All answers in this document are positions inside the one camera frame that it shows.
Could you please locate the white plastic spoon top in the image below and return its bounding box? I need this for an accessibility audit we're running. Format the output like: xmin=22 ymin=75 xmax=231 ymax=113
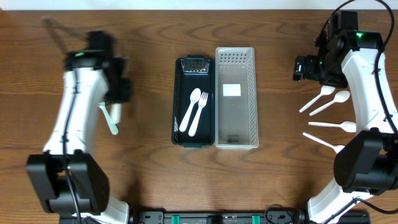
xmin=299 ymin=85 xmax=335 ymax=113

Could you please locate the clear perforated plastic basket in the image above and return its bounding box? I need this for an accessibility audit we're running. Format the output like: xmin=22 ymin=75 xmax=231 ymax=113
xmin=215 ymin=47 xmax=259 ymax=150

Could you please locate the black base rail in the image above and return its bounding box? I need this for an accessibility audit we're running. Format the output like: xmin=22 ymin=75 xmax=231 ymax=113
xmin=58 ymin=210 xmax=371 ymax=224

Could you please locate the black perforated plastic basket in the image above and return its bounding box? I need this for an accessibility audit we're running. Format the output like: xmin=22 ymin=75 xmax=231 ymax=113
xmin=171 ymin=55 xmax=215 ymax=148

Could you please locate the white label in basket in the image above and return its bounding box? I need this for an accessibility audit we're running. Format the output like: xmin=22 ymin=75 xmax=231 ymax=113
xmin=223 ymin=84 xmax=241 ymax=96

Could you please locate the cream plastic spoon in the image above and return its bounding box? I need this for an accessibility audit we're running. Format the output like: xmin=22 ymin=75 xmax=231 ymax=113
xmin=179 ymin=88 xmax=201 ymax=133

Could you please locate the white plastic spoon bottom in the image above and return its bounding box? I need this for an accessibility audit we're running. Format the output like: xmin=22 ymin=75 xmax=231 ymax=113
xmin=302 ymin=133 xmax=345 ymax=153

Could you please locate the pale green plastic fork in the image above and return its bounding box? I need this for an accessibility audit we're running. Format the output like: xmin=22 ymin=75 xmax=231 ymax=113
xmin=98 ymin=101 xmax=119 ymax=135

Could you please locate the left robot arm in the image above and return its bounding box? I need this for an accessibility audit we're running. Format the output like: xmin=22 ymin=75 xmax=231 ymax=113
xmin=26 ymin=31 xmax=132 ymax=223

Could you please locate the white plastic fork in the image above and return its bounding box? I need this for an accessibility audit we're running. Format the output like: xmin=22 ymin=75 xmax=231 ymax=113
xmin=110 ymin=103 xmax=122 ymax=124
xmin=188 ymin=92 xmax=208 ymax=137

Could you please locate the white plastic spoon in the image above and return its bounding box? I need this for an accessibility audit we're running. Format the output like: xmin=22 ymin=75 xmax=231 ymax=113
xmin=308 ymin=121 xmax=356 ymax=133
xmin=309 ymin=91 xmax=351 ymax=116
xmin=302 ymin=133 xmax=345 ymax=153
xmin=299 ymin=85 xmax=335 ymax=113

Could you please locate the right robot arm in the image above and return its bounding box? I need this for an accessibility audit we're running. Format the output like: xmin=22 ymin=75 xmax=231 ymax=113
xmin=293 ymin=11 xmax=397 ymax=223

